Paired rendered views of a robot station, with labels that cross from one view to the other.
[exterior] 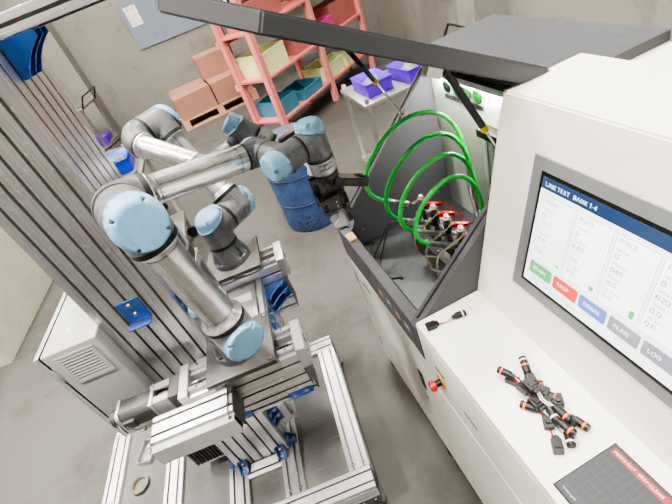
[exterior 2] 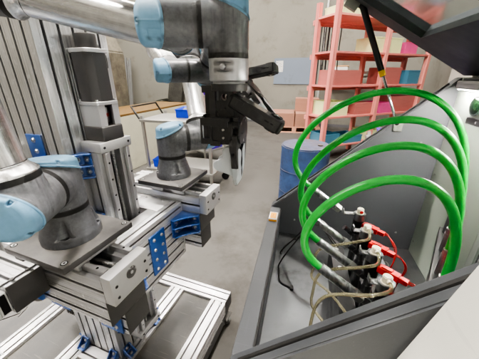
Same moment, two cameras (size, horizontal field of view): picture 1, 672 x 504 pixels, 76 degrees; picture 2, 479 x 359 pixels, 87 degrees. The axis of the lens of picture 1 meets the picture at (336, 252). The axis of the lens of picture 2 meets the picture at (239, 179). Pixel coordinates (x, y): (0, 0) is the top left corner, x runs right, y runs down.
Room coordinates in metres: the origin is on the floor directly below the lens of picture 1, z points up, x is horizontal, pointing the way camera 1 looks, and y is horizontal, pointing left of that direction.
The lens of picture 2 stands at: (0.61, -0.27, 1.46)
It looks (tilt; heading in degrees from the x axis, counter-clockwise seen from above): 23 degrees down; 22
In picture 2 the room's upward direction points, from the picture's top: straight up
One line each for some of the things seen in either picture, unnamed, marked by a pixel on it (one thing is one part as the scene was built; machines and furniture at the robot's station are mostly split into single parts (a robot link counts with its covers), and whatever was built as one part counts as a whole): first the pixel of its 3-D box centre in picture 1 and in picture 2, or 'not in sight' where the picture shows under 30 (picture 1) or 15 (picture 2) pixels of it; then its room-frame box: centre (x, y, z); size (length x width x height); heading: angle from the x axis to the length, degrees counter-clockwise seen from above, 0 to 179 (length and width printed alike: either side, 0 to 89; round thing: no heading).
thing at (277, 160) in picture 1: (280, 158); (171, 25); (1.05, 0.04, 1.54); 0.11 x 0.11 x 0.08; 28
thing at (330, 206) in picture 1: (329, 190); (225, 115); (1.08, -0.05, 1.38); 0.09 x 0.08 x 0.12; 98
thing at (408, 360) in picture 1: (399, 350); not in sight; (1.21, -0.10, 0.44); 0.65 x 0.02 x 0.68; 8
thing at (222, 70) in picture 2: (323, 165); (228, 72); (1.08, -0.06, 1.46); 0.08 x 0.08 x 0.05
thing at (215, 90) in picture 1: (207, 85); (294, 114); (7.85, 0.95, 0.43); 1.47 x 1.12 x 0.85; 90
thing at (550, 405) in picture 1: (539, 398); not in sight; (0.50, -0.30, 1.01); 0.23 x 0.11 x 0.06; 8
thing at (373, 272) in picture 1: (379, 281); (264, 275); (1.21, -0.11, 0.87); 0.62 x 0.04 x 0.16; 8
